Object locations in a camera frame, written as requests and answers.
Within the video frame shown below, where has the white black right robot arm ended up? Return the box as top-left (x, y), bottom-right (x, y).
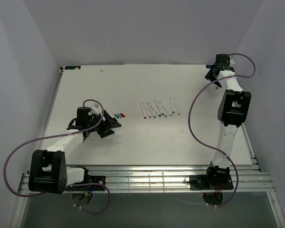
top-left (99, 54), bottom-right (251, 190)

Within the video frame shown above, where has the aluminium table frame rail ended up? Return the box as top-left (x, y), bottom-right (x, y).
top-left (18, 163), bottom-right (276, 194)

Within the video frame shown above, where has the black cap marker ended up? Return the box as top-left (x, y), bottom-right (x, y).
top-left (154, 100), bottom-right (161, 116)

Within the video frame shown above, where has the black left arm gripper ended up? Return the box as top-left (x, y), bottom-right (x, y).
top-left (87, 110), bottom-right (121, 138)

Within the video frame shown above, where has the red cap marker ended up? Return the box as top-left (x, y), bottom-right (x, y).
top-left (140, 103), bottom-right (147, 119)

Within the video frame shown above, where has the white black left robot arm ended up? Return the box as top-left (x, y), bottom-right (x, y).
top-left (28, 107), bottom-right (122, 194)

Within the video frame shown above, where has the light green cap marker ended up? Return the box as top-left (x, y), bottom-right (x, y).
top-left (160, 102), bottom-right (172, 116)

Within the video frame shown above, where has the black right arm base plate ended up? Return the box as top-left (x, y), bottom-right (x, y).
top-left (184, 175), bottom-right (234, 190)

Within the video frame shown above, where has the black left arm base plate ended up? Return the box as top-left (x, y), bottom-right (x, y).
top-left (66, 175), bottom-right (106, 192)

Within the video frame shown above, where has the light blue cap marker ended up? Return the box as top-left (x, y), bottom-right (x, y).
top-left (170, 97), bottom-right (175, 114)

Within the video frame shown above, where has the left corner label sticker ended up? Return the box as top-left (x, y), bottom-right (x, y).
top-left (64, 66), bottom-right (81, 70)

